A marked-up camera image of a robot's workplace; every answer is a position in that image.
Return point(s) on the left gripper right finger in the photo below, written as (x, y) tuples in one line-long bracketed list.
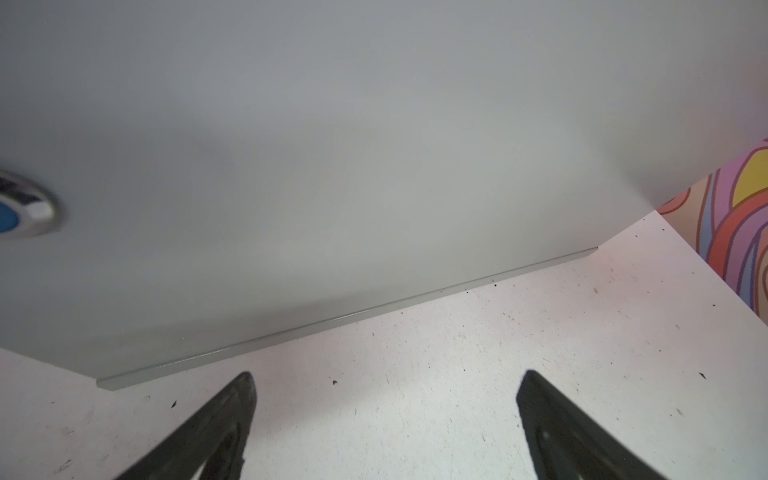
[(565, 443)]

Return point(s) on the round cabinet lock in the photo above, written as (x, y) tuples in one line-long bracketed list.
[(27, 209)]

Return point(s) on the grey metal cabinet box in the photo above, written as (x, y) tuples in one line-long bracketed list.
[(233, 170)]

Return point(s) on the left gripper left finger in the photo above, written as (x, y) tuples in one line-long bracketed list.
[(208, 445)]

